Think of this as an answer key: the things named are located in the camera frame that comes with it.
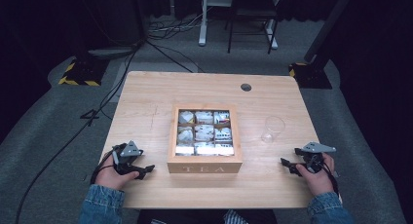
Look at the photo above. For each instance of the clear glass cup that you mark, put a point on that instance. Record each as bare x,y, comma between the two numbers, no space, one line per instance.
272,130

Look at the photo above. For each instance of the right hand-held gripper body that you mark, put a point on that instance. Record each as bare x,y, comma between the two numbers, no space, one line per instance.
314,150

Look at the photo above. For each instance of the black metal chair frame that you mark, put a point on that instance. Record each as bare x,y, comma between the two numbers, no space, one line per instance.
251,13

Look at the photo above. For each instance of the grey round floor plate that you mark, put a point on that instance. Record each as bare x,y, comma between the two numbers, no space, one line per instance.
110,52

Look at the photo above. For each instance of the white desk leg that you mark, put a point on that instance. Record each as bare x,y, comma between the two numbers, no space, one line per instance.
272,35
203,26

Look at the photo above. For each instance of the person's left hand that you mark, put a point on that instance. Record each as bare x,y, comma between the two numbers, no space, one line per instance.
110,178

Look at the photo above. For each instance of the person's right hand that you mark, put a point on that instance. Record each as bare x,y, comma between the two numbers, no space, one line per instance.
319,181

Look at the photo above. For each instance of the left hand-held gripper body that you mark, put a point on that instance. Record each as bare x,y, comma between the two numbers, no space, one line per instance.
129,150

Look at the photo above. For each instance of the black stand striped base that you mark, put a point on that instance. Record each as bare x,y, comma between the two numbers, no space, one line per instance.
83,73
310,75

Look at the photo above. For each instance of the group of tea bags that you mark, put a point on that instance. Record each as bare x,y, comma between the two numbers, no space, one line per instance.
204,133

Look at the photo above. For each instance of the wooden tea box glass lid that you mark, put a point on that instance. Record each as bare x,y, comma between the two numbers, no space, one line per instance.
204,165

